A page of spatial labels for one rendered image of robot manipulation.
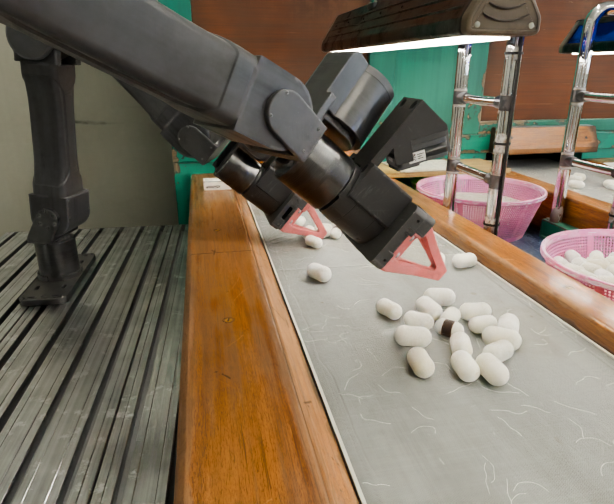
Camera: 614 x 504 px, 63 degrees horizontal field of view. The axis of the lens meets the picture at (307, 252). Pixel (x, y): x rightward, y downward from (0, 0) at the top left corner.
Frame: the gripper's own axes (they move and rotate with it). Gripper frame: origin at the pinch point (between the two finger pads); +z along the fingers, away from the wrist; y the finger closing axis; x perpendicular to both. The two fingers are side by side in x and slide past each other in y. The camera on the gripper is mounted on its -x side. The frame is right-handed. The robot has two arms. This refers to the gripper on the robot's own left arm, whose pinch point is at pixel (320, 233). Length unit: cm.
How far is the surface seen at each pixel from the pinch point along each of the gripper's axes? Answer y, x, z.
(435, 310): -30.6, -3.8, 4.3
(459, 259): -16.3, -10.5, 12.4
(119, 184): 131, 46, -28
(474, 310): -31.2, -6.6, 7.7
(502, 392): -43.6, -2.7, 5.7
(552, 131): 45, -55, 51
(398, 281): -18.4, -2.9, 5.8
